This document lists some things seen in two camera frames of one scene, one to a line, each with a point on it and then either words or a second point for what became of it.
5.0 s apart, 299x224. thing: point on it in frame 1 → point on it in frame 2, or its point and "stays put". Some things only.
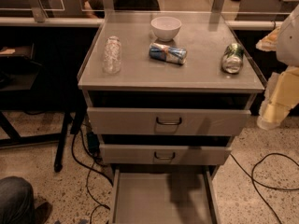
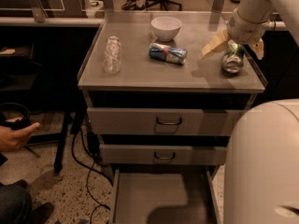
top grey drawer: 111,121 stays put
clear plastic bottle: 112,55 stays put
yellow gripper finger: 269,42 → 258,48
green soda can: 233,58 stays put
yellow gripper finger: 280,96 → 220,38
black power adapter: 93,143 stays put
